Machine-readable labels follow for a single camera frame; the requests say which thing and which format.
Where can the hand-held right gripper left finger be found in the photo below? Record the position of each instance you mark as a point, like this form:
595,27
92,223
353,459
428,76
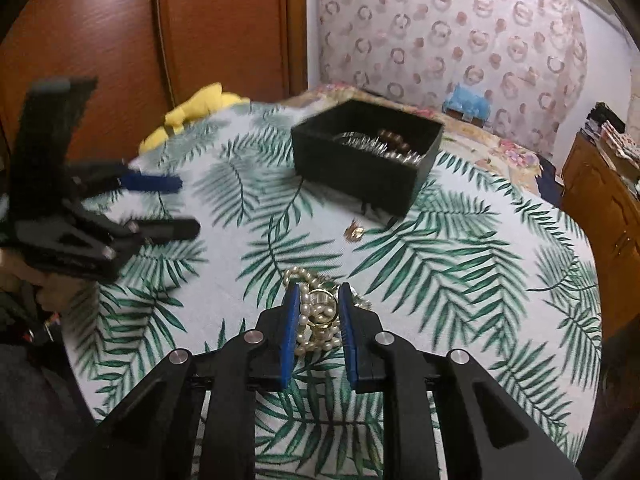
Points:
290,335

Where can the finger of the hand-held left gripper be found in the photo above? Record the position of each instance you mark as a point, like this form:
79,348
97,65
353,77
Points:
170,229
155,184

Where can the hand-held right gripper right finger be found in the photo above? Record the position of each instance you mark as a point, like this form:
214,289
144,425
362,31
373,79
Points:
350,335

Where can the small gold bangle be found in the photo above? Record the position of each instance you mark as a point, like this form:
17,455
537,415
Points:
320,324

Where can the black box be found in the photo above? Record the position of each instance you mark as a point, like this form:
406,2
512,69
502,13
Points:
350,175

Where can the pale jade bangle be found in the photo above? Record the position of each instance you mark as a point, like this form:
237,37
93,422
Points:
352,139

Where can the person's left hand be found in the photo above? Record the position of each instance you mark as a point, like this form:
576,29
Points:
52,295

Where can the yellow plush toy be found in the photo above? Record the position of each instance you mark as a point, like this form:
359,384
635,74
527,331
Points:
200,105

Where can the small gold earring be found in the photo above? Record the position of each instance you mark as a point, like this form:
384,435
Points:
354,231

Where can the green leaf print tablecloth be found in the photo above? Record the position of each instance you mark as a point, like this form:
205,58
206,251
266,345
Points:
450,270

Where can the wooden louvered wardrobe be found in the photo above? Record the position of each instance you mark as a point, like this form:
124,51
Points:
175,35

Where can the dark blue bed sheet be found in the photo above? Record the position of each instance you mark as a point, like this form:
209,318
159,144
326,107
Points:
550,180

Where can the blue bag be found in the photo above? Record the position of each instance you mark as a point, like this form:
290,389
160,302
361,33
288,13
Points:
467,102

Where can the wooden sideboard cabinet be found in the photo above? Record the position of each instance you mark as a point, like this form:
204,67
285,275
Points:
605,210

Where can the circle pattern curtain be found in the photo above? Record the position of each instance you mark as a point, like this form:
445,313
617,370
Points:
450,25

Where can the dark folded clothes stack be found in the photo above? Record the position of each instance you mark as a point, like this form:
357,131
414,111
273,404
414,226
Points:
602,117

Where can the floral folded cloth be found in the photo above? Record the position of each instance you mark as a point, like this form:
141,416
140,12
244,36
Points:
622,140

